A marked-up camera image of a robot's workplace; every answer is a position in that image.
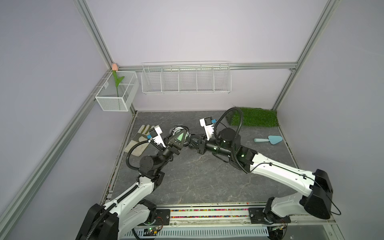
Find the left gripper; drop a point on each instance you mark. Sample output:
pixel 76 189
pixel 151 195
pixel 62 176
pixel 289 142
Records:
pixel 174 145

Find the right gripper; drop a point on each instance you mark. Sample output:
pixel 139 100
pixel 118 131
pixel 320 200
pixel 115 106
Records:
pixel 200 146

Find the green charger cube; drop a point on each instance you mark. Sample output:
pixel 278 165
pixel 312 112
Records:
pixel 180 138

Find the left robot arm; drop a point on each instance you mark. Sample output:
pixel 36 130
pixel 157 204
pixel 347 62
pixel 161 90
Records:
pixel 116 218

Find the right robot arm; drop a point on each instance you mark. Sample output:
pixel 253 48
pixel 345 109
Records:
pixel 314 191

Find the green artificial grass mat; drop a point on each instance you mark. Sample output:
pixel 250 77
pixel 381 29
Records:
pixel 254 117

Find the teal garden trowel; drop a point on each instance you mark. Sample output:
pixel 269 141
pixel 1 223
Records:
pixel 270 139

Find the white mesh box basket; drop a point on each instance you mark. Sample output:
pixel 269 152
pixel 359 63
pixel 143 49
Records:
pixel 107 95

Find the artificial pink tulip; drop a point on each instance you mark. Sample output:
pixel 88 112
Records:
pixel 117 79

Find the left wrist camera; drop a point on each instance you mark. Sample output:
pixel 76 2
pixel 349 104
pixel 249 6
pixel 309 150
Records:
pixel 155 136

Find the white wire shelf basket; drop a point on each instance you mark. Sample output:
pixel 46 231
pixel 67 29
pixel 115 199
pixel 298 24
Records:
pixel 186 77

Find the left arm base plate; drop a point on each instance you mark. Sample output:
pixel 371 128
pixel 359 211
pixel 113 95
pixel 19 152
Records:
pixel 160 217

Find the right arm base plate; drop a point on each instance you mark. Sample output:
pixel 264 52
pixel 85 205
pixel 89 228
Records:
pixel 262 216

